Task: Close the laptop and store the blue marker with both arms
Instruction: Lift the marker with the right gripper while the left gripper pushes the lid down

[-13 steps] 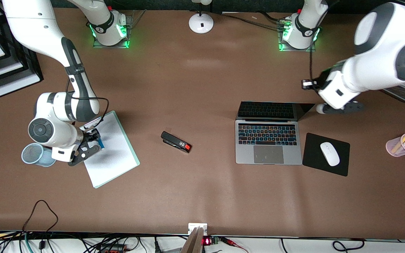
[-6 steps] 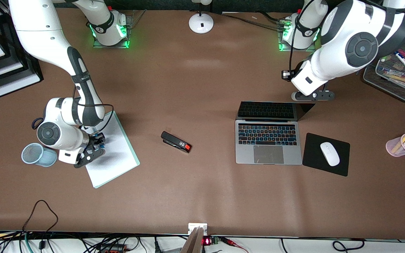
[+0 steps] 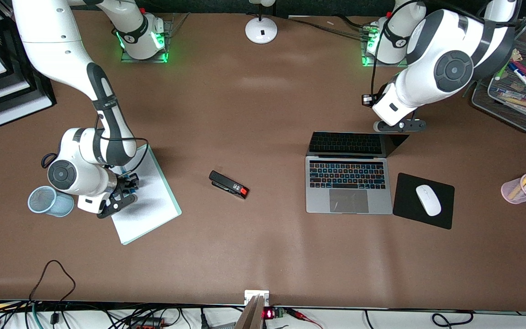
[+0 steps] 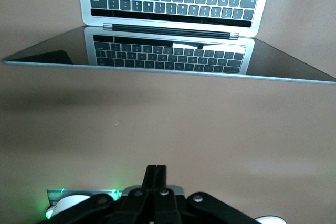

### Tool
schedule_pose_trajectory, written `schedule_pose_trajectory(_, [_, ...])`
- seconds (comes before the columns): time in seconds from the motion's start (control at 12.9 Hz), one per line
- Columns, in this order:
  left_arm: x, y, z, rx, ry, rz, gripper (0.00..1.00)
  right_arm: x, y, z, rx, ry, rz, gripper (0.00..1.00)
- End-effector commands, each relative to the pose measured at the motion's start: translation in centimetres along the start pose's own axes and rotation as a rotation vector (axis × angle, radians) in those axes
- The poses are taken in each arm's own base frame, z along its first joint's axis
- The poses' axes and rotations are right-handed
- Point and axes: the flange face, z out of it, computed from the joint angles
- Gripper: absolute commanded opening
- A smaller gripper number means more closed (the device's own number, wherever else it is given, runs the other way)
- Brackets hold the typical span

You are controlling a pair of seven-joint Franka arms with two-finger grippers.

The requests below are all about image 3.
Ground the grey laptop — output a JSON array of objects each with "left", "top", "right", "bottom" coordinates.
[{"left": 305, "top": 132, "right": 410, "bottom": 215}]

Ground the green marker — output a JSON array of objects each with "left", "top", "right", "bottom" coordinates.
[{"left": 495, "top": 62, "right": 514, "bottom": 81}]

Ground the blue-capped white marker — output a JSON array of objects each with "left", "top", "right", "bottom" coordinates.
[{"left": 508, "top": 63, "right": 526, "bottom": 96}]

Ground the white paper sheet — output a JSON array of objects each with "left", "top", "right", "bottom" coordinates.
[{"left": 110, "top": 146, "right": 178, "bottom": 244}]

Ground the light blue mesh cup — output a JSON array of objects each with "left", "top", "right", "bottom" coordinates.
[{"left": 27, "top": 186, "right": 75, "bottom": 218}]

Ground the green clipboard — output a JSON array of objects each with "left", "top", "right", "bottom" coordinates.
[{"left": 109, "top": 143, "right": 182, "bottom": 246}]

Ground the black stapler with red end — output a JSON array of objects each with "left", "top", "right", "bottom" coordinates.
[{"left": 209, "top": 170, "right": 249, "bottom": 200}]

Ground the black mouse pad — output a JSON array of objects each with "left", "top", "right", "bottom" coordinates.
[{"left": 392, "top": 172, "right": 455, "bottom": 230}]

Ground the white computer mouse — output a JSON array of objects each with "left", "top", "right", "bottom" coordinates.
[{"left": 416, "top": 185, "right": 442, "bottom": 217}]

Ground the black document tray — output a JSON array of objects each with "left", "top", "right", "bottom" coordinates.
[{"left": 0, "top": 8, "right": 57, "bottom": 127}]

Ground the orange power strip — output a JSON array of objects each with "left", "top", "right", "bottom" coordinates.
[{"left": 128, "top": 317, "right": 166, "bottom": 329}]

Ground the pink translucent pen cup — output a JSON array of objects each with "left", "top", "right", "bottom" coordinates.
[{"left": 501, "top": 172, "right": 526, "bottom": 205}]

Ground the white lamp base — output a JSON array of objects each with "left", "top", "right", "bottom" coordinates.
[{"left": 245, "top": 0, "right": 278, "bottom": 44}]

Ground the yellow pen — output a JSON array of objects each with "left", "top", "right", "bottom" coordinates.
[{"left": 508, "top": 172, "right": 526, "bottom": 201}]

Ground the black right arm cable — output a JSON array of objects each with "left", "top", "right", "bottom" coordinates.
[{"left": 93, "top": 112, "right": 149, "bottom": 176}]

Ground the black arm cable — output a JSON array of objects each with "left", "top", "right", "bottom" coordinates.
[
  {"left": 93, "top": 112, "right": 149, "bottom": 176},
  {"left": 362, "top": 0, "right": 421, "bottom": 107}
]

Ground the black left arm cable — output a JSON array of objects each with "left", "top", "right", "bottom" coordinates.
[{"left": 362, "top": 0, "right": 421, "bottom": 107}]

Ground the clear arm base plate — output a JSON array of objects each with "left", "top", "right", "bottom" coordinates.
[
  {"left": 121, "top": 13, "right": 190, "bottom": 64},
  {"left": 361, "top": 24, "right": 412, "bottom": 68}
]

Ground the black looped cable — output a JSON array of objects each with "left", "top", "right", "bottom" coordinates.
[{"left": 29, "top": 260, "right": 77, "bottom": 326}]

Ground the black wire mesh organizer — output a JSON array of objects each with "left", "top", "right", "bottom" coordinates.
[{"left": 471, "top": 21, "right": 526, "bottom": 134}]

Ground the thin black cable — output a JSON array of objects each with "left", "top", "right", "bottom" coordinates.
[
  {"left": 286, "top": 17, "right": 369, "bottom": 38},
  {"left": 335, "top": 14, "right": 366, "bottom": 32}
]

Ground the white mount block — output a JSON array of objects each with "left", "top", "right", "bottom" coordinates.
[{"left": 244, "top": 290, "right": 270, "bottom": 306}]

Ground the grey camera mount bar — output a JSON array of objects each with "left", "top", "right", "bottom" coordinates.
[{"left": 234, "top": 294, "right": 266, "bottom": 329}]

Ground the red wire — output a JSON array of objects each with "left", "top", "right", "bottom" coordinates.
[{"left": 286, "top": 308, "right": 324, "bottom": 329}]

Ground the black coiled cable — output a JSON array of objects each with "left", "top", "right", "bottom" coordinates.
[{"left": 431, "top": 311, "right": 474, "bottom": 329}]

